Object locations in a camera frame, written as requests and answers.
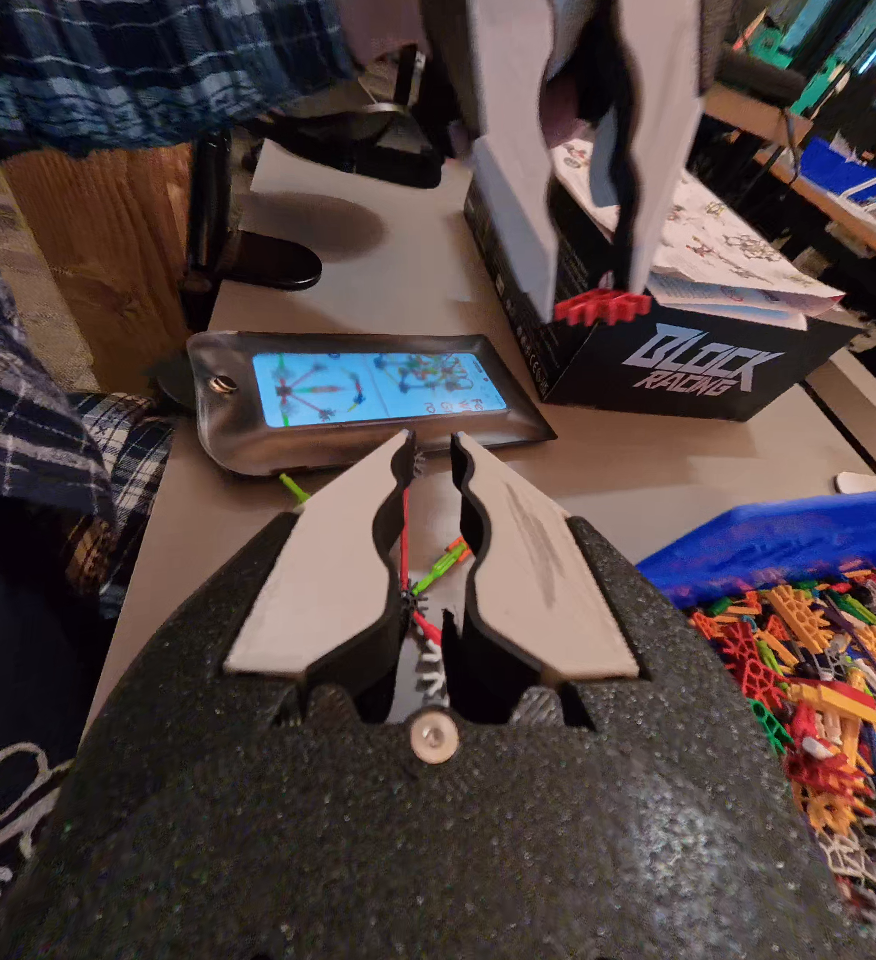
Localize star toy rod model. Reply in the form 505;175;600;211
279;448;476;710

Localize black cardboard box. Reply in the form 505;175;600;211
464;142;862;423

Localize pile of colourful toy pieces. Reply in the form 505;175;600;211
689;570;876;960

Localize person's left forearm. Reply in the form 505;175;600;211
0;0;356;160

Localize person's left hand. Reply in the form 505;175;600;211
336;0;425;69

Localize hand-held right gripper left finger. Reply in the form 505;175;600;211
222;429;418;721

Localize white paper leaflet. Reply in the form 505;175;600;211
550;138;847;327

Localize black stand base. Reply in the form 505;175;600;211
258;45;446;190

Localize wooden post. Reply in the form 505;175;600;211
0;138;195;395

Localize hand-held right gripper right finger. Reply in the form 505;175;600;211
441;432;641;725

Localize black oval object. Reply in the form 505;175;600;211
216;228;324;292

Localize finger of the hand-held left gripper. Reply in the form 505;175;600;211
580;0;706;295
468;0;560;322

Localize blue plastic bin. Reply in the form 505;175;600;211
636;487;876;960

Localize red fan-shaped toy connector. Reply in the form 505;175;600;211
554;288;652;327

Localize black framed tablet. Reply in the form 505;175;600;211
186;330;557;477

